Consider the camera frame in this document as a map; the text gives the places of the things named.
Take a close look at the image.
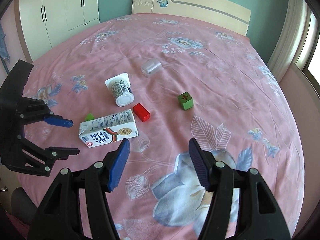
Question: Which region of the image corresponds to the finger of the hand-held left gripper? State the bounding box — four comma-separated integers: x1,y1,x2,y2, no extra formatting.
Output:
4,134,80,177
15,97,74,128

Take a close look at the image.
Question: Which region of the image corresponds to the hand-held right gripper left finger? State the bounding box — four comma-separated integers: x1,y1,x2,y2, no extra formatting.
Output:
27,138,131,240

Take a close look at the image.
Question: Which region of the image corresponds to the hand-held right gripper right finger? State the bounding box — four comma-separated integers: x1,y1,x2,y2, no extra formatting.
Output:
188,137,292,240

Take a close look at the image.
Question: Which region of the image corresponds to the white milk carton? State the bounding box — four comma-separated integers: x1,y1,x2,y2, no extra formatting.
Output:
78,109,139,148

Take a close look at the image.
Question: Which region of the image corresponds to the white yogurt cup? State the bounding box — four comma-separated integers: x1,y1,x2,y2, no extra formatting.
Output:
104,72,135,107

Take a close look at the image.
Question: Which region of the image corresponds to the translucent plastic cup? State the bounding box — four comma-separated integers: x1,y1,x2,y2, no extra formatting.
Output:
140,58,162,77

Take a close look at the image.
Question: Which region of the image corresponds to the blue hanging cloth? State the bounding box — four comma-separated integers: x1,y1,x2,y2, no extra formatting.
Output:
0,22,10,64

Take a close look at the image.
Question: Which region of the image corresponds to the red wooden block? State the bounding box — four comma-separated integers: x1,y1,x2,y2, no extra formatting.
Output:
133,103,151,122

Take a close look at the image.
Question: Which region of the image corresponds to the green wooden cube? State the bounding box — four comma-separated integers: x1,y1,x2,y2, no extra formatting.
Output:
177,92,194,111

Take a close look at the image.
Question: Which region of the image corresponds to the pink floral bedsheet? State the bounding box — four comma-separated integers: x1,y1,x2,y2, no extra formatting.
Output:
17,13,307,240

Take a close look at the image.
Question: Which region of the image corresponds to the pink quilted cloth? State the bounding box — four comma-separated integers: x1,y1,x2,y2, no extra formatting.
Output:
5,212,34,238

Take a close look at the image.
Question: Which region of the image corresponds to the white wardrobe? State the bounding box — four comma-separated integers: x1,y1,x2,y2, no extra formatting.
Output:
19,0,100,62

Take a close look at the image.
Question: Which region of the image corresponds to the cream curtain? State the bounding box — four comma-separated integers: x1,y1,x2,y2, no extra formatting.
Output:
267,0,313,83

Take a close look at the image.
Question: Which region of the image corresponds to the cream headboard with butterfly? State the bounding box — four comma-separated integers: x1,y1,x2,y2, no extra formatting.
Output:
132,0,251,37

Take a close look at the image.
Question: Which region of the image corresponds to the window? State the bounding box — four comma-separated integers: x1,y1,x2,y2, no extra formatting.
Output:
296,10,320,80

